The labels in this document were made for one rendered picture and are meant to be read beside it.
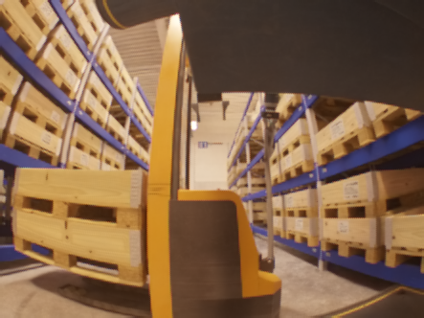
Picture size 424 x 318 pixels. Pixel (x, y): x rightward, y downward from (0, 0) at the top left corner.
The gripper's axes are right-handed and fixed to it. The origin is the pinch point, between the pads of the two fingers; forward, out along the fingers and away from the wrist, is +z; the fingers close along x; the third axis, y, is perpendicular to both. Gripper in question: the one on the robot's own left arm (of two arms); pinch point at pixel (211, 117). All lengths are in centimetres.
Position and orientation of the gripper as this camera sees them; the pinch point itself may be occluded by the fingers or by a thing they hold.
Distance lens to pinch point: 101.9
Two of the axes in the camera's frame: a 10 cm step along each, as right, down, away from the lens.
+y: 0.4, -1.7, 9.9
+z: 0.7, 9.8, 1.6
